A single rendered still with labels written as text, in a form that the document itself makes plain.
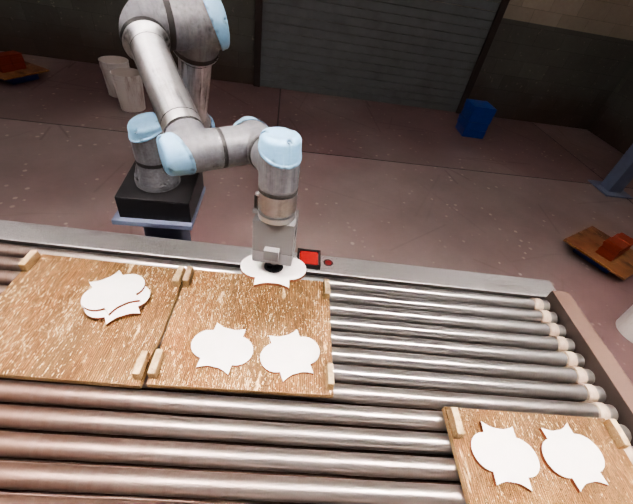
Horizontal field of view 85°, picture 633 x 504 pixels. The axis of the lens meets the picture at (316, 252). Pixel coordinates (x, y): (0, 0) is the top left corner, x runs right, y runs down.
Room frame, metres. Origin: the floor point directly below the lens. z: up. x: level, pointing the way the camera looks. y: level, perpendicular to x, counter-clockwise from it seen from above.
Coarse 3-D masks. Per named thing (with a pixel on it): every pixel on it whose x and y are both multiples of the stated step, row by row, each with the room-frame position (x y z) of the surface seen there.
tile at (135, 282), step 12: (120, 276) 0.58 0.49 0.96; (132, 276) 0.59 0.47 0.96; (96, 288) 0.53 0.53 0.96; (108, 288) 0.53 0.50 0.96; (120, 288) 0.54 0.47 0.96; (132, 288) 0.55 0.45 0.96; (84, 300) 0.48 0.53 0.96; (96, 300) 0.49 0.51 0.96; (108, 300) 0.50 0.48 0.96; (120, 300) 0.50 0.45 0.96; (132, 300) 0.51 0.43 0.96; (108, 312) 0.46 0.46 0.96
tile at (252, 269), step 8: (248, 256) 0.57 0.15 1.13; (248, 264) 0.55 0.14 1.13; (256, 264) 0.55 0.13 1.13; (296, 264) 0.57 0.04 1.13; (304, 264) 0.58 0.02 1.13; (248, 272) 0.52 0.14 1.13; (256, 272) 0.52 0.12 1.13; (264, 272) 0.53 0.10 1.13; (280, 272) 0.54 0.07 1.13; (288, 272) 0.54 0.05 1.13; (296, 272) 0.55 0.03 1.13; (304, 272) 0.55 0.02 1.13; (256, 280) 0.50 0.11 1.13; (264, 280) 0.50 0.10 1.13; (272, 280) 0.51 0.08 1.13; (280, 280) 0.51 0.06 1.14; (288, 280) 0.52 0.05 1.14; (296, 280) 0.53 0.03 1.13; (288, 288) 0.50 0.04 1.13
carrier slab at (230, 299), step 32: (192, 288) 0.60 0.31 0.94; (224, 288) 0.63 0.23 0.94; (256, 288) 0.65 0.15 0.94; (320, 288) 0.69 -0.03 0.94; (192, 320) 0.50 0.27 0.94; (224, 320) 0.52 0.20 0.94; (256, 320) 0.54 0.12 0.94; (288, 320) 0.56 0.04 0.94; (320, 320) 0.58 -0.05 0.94; (256, 352) 0.45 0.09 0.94; (320, 352) 0.48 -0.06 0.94; (160, 384) 0.33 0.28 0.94; (192, 384) 0.34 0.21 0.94; (224, 384) 0.36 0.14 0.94; (256, 384) 0.37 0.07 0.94; (288, 384) 0.39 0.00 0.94; (320, 384) 0.40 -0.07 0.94
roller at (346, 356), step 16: (336, 352) 0.50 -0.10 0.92; (352, 352) 0.51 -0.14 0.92; (368, 352) 0.52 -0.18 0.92; (384, 352) 0.53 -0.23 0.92; (400, 368) 0.51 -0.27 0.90; (416, 368) 0.51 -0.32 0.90; (432, 368) 0.52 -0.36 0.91; (448, 368) 0.53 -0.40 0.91; (464, 368) 0.53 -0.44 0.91; (480, 368) 0.54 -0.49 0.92; (496, 368) 0.55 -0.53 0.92; (512, 368) 0.56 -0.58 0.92; (528, 368) 0.57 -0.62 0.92; (544, 368) 0.58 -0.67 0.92; (560, 368) 0.59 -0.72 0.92; (576, 368) 0.60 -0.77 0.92
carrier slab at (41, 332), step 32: (64, 256) 0.63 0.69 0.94; (32, 288) 0.51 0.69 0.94; (64, 288) 0.53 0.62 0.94; (160, 288) 0.58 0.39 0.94; (0, 320) 0.41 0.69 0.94; (32, 320) 0.42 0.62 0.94; (64, 320) 0.44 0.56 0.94; (96, 320) 0.45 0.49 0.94; (128, 320) 0.47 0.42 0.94; (160, 320) 0.49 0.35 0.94; (0, 352) 0.33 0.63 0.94; (32, 352) 0.35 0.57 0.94; (64, 352) 0.36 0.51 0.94; (96, 352) 0.37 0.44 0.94; (128, 352) 0.39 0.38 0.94; (96, 384) 0.31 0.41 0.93; (128, 384) 0.32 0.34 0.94
